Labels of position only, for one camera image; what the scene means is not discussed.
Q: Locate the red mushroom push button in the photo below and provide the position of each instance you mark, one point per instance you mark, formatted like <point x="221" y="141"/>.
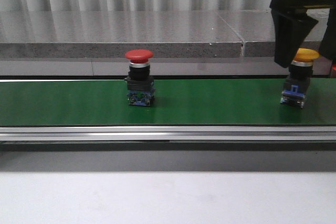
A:
<point x="140" y="84"/>

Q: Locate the green conveyor belt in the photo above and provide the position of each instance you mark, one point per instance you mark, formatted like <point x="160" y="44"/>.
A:
<point x="186" y="101"/>

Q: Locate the grey stone counter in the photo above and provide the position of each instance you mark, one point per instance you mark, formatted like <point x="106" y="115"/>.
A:
<point x="93" y="43"/>

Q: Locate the aluminium conveyor frame rail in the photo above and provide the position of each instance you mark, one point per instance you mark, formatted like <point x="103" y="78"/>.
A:
<point x="173" y="134"/>

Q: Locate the yellow mushroom push button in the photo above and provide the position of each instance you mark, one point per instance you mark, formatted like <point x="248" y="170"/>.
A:
<point x="295" y="87"/>

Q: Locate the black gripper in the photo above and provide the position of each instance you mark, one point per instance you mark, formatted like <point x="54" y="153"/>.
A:
<point x="293" y="25"/>

